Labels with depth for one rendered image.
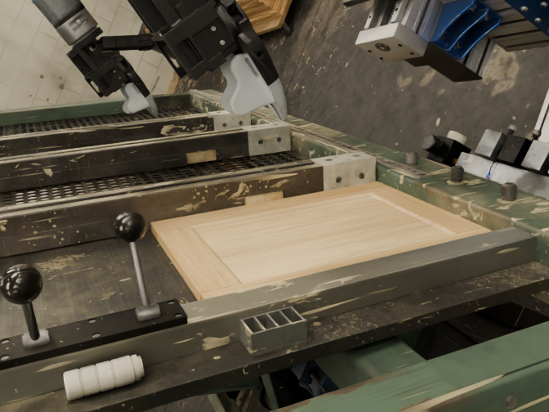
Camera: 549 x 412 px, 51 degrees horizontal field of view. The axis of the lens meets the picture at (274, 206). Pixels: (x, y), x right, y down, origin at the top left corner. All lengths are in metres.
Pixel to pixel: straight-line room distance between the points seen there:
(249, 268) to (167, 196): 0.28
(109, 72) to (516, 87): 1.62
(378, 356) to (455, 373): 0.19
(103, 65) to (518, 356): 0.95
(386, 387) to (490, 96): 2.01
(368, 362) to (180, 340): 0.23
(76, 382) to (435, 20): 1.02
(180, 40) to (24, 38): 5.64
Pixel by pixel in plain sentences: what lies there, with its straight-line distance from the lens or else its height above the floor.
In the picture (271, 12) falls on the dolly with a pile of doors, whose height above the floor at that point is 0.19.
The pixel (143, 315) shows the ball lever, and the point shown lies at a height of 1.40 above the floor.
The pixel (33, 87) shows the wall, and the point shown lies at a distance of 6.17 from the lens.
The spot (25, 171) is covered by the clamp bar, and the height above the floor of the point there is 1.49.
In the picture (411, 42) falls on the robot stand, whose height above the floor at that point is 0.95.
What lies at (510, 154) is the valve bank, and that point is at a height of 0.76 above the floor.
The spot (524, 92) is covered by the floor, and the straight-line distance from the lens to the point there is 2.38.
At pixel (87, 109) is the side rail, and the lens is 2.48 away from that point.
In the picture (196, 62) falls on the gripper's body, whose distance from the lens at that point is 0.60.
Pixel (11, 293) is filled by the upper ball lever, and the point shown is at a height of 1.55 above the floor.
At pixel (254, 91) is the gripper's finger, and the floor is 1.40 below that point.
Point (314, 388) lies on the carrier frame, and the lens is 1.91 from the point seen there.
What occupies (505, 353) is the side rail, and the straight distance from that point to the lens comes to 0.62.
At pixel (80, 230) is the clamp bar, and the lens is 1.06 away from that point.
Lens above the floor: 1.64
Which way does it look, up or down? 29 degrees down
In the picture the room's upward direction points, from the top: 67 degrees counter-clockwise
